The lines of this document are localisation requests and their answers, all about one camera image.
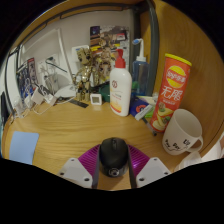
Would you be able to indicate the white wall-mounted box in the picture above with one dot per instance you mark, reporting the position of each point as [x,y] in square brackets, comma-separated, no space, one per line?
[80,51]

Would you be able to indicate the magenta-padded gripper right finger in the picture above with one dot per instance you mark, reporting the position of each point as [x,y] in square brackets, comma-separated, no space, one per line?
[153,170]

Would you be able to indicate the colourful picture box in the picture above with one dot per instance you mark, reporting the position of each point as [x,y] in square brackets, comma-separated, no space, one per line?
[110,36]

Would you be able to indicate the white charger block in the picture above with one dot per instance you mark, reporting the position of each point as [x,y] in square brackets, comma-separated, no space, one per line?
[37,96]
[50,98]

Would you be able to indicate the white printed mug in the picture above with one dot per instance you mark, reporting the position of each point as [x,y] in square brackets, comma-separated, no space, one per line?
[181,131]

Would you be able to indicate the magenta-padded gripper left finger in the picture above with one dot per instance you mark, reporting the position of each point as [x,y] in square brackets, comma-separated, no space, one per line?
[75,170]

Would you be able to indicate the dark green round box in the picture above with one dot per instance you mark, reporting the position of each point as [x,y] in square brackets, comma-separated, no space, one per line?
[106,93]

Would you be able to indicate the small blue packet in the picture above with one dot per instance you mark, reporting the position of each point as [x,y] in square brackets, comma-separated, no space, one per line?
[138,107]

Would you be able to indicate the white red-capped pump bottle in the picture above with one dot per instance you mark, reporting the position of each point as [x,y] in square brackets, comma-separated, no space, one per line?
[120,90]

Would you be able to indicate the blue model kit box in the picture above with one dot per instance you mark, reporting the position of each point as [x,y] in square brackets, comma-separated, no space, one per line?
[26,78]

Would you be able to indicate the dark grey metal frame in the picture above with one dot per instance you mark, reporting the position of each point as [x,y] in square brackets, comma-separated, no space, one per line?
[154,50]

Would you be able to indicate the red and yellow chips can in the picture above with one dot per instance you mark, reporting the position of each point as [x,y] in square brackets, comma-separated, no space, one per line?
[171,90]

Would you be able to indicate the small white cube clock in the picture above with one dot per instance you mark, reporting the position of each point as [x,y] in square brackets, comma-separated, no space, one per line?
[96,99]

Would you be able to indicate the black flat bar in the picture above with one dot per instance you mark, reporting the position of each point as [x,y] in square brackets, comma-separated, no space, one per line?
[78,103]

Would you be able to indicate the light blue mouse pad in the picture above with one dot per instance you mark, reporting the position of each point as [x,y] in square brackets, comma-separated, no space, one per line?
[23,146]

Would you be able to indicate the black computer mouse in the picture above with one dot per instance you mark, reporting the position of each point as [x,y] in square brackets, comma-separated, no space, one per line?
[113,156]

